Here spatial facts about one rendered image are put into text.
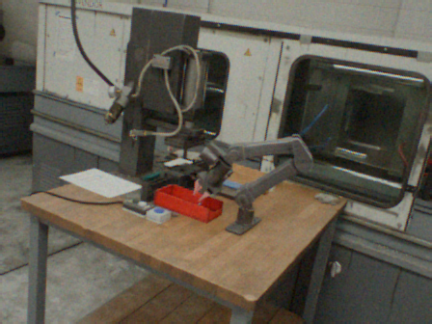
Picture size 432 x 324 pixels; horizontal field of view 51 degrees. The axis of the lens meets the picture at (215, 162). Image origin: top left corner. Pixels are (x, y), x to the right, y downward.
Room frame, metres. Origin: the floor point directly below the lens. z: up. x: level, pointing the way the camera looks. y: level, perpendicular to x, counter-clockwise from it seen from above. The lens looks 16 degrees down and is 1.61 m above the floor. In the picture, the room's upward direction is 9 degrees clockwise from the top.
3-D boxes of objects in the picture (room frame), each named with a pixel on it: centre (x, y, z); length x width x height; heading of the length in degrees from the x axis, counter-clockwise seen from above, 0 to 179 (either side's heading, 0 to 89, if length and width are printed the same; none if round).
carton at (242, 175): (2.11, -0.17, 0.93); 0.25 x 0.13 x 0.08; 63
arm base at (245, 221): (1.62, -0.15, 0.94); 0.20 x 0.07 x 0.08; 153
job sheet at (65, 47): (3.26, 1.18, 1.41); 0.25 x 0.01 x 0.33; 60
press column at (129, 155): (2.06, 0.38, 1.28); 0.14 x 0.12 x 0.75; 153
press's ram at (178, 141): (1.96, 0.21, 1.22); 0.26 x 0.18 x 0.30; 63
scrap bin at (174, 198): (1.69, 0.08, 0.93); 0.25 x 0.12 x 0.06; 63
